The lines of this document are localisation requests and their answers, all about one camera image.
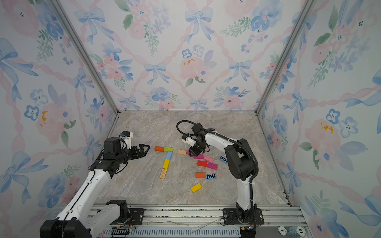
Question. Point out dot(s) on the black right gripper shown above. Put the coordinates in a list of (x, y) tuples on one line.
[(195, 152)]

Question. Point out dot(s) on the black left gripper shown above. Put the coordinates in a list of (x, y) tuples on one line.
[(143, 152)]

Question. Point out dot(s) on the orange block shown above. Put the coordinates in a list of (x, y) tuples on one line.
[(159, 149), (200, 175)]

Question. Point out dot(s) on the tan wooden block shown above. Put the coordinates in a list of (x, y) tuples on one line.
[(181, 152)]

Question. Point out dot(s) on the yellow block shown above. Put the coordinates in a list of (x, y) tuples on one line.
[(196, 187), (166, 164)]

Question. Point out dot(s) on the light blue block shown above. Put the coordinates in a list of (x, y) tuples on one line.
[(169, 155)]

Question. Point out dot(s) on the striped natural wood block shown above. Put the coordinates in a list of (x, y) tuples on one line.
[(163, 174)]

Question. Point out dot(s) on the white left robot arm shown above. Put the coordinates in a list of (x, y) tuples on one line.
[(73, 221)]

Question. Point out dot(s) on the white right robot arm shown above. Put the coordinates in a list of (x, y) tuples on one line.
[(241, 161)]

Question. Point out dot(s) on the light pink block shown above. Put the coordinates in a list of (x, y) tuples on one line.
[(208, 159)]

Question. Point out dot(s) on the red block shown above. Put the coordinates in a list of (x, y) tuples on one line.
[(202, 163)]

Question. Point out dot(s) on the magenta block flat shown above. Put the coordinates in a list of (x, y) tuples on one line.
[(212, 166)]

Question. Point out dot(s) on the blue slotted block far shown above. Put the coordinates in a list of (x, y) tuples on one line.
[(223, 159)]

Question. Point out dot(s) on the blue slotted block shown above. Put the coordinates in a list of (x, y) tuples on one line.
[(210, 176), (223, 159)]

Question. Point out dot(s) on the blue slotted block near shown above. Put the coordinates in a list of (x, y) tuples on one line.
[(210, 176)]

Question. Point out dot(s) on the yellow block front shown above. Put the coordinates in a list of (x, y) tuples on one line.
[(196, 187)]

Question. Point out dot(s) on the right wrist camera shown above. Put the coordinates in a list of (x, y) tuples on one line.
[(188, 139)]

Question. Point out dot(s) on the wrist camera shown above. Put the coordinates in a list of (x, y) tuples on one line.
[(188, 139), (127, 137)]

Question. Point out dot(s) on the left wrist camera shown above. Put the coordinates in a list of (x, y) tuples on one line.
[(127, 137)]

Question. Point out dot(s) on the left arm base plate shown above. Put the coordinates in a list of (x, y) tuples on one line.
[(136, 216)]

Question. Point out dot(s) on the aluminium front rail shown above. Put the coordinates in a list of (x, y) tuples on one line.
[(203, 221)]

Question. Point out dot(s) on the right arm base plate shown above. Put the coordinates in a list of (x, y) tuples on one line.
[(238, 217)]

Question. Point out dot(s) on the aluminium left corner post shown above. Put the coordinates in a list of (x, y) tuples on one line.
[(59, 11)]

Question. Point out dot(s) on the aluminium corner post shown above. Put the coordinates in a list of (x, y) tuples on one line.
[(59, 11), (296, 31)]

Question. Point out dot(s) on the aluminium right corner post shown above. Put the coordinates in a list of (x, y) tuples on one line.
[(296, 31)]

